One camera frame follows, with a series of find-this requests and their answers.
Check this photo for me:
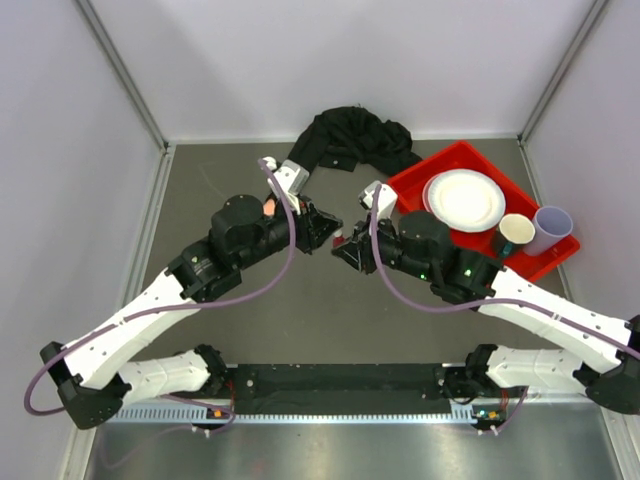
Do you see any pink plate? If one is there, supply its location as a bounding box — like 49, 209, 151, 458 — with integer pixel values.
422, 176, 436, 213

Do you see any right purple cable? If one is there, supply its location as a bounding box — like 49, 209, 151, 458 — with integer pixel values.
368, 183, 640, 361

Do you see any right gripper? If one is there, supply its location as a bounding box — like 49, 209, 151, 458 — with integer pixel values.
335, 211, 436, 283

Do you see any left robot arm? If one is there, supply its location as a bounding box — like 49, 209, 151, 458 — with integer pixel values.
40, 195, 343, 430

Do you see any black shirt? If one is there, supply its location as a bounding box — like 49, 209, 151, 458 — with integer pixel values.
287, 106, 421, 177

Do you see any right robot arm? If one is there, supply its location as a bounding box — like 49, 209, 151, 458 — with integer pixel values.
332, 211, 639, 415

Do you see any dark green mug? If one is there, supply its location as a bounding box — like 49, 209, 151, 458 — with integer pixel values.
490, 213, 536, 259

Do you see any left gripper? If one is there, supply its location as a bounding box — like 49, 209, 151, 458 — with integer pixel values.
236, 192, 343, 272

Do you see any mannequin hand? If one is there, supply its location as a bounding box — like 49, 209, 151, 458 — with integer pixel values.
263, 199, 276, 217

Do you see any white paper plate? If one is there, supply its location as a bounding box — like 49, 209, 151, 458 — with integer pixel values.
430, 169, 506, 233

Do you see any right aluminium frame post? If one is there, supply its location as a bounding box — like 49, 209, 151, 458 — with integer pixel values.
517, 0, 612, 147

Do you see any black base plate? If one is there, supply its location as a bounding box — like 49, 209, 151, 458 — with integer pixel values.
230, 363, 477, 415

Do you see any aluminium frame post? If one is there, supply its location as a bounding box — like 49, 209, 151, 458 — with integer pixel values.
73, 0, 175, 306
517, 0, 612, 147

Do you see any purple cable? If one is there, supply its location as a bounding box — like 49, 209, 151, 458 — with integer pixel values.
23, 158, 297, 417
368, 183, 640, 361

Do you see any lavender plastic cup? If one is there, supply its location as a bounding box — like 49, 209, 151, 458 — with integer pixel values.
523, 205, 574, 256

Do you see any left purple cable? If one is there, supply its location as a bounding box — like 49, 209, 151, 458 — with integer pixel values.
23, 158, 297, 417

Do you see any left aluminium frame post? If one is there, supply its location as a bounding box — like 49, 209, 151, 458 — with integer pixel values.
73, 0, 175, 306

